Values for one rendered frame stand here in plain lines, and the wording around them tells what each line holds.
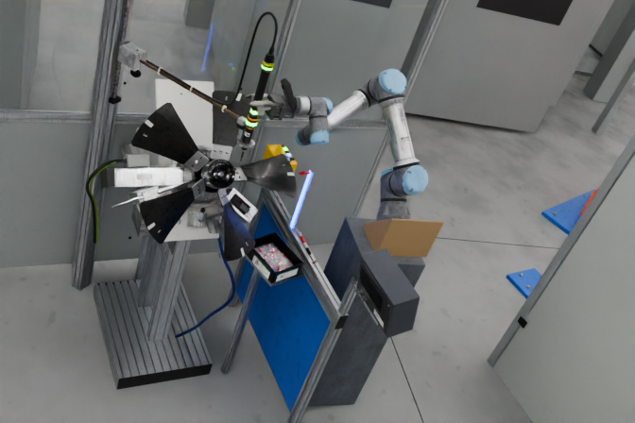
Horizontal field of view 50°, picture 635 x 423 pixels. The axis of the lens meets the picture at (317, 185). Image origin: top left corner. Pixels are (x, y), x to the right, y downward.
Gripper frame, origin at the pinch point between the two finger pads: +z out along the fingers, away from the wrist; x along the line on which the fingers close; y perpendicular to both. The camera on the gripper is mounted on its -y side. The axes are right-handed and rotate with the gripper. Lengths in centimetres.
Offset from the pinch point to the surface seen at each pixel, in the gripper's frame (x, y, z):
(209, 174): -5.5, 31.8, 11.9
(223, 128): 12.1, 22.0, 2.3
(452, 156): 174, 154, -300
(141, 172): 9, 41, 34
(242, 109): 14.3, 13.9, -4.9
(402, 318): -83, 39, -39
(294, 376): -42, 124, -39
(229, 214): -12.7, 47.2, 2.4
